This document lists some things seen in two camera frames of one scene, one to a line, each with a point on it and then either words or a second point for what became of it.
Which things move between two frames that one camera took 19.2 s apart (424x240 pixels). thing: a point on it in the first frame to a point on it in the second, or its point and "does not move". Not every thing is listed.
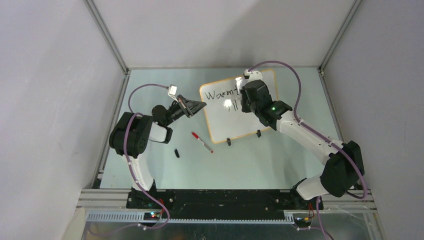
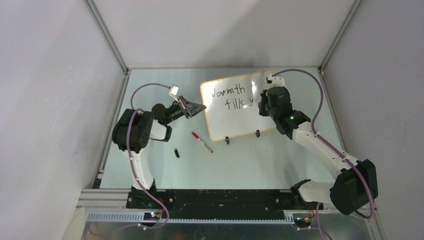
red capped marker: x=198 y=138 does not move
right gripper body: x=246 y=105 to x=265 y=106
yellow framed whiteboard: x=222 y=100 does not move
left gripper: x=190 y=108 does not move
